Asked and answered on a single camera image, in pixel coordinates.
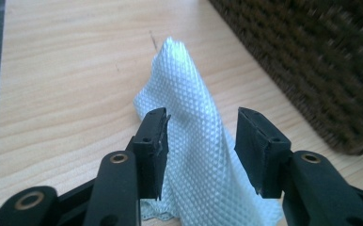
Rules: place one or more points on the light blue cloth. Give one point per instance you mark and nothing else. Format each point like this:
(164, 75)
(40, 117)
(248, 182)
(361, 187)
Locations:
(195, 125)

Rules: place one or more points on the brown woven basket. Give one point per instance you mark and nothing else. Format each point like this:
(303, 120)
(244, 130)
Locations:
(320, 62)

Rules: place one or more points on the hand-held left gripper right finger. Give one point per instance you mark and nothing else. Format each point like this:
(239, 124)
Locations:
(311, 188)

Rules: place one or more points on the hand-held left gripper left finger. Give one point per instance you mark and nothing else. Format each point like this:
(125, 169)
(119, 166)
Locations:
(117, 188)

